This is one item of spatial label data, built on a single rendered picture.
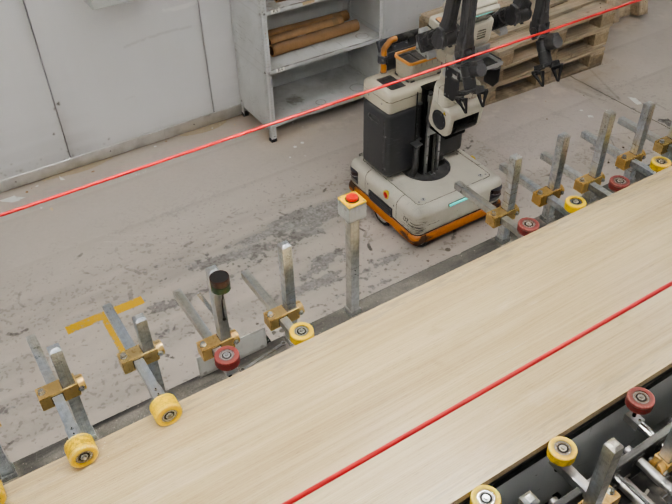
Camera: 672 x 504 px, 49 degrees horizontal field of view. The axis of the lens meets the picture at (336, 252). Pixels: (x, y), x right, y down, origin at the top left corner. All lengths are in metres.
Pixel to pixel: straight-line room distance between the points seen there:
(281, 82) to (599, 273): 3.22
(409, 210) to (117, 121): 2.05
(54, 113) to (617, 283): 3.43
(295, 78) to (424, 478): 3.83
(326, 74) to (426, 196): 1.78
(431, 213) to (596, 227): 1.24
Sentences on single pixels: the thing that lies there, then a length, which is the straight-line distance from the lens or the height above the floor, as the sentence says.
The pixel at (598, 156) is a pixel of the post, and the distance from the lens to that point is 3.32.
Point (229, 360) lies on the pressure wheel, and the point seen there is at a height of 0.91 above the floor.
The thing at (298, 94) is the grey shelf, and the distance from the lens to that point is 5.30.
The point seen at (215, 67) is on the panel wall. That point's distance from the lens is 5.14.
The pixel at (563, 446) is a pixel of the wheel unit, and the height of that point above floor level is 0.91.
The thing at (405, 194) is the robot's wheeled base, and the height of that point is 0.28.
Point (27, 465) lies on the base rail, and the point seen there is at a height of 0.70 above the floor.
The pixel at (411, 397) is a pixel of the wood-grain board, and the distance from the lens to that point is 2.27.
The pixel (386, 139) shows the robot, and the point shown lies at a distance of 4.01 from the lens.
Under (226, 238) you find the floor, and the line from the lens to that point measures 4.26.
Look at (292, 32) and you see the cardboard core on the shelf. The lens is 5.09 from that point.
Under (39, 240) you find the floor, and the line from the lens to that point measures 4.56.
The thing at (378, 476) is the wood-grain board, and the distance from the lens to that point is 2.11.
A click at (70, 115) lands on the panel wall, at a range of 4.92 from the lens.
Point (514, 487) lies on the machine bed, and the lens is 2.34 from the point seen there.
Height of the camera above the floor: 2.68
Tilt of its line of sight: 41 degrees down
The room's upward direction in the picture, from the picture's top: 1 degrees counter-clockwise
